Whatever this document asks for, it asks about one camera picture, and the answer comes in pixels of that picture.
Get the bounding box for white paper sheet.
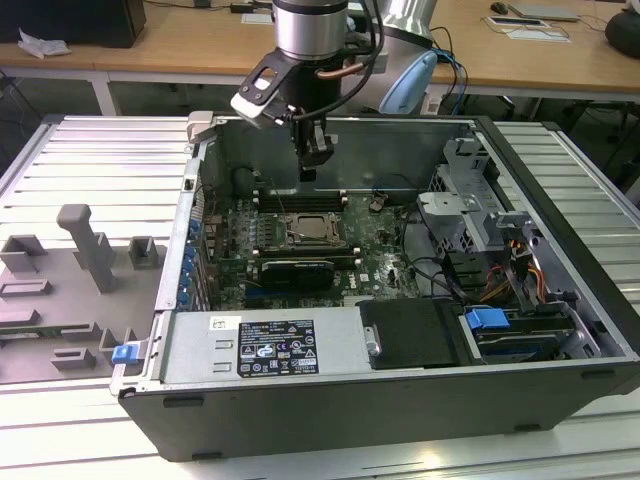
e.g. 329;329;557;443
504;27;571;44

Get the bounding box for hard disk in blue carrier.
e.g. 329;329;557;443
462;307;576;364

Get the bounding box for black desktop box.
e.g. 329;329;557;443
0;0;147;49

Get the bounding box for silver CPU plate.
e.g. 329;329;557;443
298;215;337;239

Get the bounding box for CPU socket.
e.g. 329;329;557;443
282;209;349;249

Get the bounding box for grey parts rack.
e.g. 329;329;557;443
0;203;169;386

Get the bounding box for grey case release latch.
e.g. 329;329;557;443
185;110;215;144

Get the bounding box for black plastic shroud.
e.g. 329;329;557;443
358;297;474;371

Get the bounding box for white flat device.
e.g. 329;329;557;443
487;15;549;30

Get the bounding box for grey laptop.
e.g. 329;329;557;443
507;0;581;22

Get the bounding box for black round bag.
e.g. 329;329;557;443
604;9;640;56

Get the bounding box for grey power supply unit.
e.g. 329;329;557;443
159;305;374;384

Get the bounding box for green RAM stick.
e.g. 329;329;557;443
0;325;89;337

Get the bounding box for copper curved tube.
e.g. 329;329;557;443
317;62;361;81

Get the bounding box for green motherboard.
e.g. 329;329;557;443
199;192;426;309

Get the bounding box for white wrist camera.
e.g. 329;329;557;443
229;49;301;131

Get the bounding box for black open PC case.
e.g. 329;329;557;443
110;110;640;464

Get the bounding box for orange yellow wire bundle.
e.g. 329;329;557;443
480;264;547;304

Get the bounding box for black graphics card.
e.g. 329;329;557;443
259;258;335;292

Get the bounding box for grey metal drive cage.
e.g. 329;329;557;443
417;137;546;254

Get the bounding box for wooden desk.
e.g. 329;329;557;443
0;0;640;106

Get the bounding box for crumpled white paper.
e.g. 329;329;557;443
17;27;71;59

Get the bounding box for black label sticker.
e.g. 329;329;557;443
235;315;319;376

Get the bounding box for blue cable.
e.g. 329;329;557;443
437;49;469;116

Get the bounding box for black camera cable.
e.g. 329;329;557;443
292;0;386;121

